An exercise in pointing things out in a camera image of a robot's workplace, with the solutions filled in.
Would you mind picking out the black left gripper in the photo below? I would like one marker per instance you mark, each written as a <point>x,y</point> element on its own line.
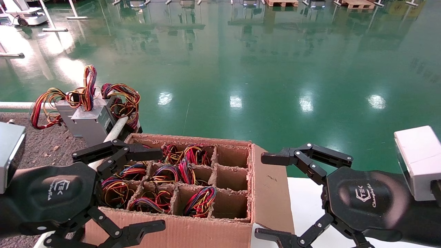
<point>51,196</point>

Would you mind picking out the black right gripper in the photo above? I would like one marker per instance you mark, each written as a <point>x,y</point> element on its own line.
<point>365,199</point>

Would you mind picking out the brown cardboard box with dividers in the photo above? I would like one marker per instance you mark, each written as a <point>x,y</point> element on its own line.
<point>172,230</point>

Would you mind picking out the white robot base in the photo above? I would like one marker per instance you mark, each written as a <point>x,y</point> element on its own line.
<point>27,17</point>

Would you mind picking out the grey mobile robot base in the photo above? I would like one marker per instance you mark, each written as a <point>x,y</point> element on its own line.
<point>317,3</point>
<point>137,3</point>
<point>250,3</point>

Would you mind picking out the white stand pole with foot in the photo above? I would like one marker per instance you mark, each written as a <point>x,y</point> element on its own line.
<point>77,17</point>
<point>55,29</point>

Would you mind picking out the white stand foot bar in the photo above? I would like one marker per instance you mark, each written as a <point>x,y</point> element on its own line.
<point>12,54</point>

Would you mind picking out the wooden pallet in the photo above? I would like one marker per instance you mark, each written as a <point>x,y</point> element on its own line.
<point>358,4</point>
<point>280,3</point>

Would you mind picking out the white table frame pipe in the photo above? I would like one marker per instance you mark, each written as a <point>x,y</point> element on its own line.
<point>13,105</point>
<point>115,132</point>

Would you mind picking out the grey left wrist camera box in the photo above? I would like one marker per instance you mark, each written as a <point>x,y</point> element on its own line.
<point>8,155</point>

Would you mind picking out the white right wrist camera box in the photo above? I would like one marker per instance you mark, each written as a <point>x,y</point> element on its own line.
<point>420,162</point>

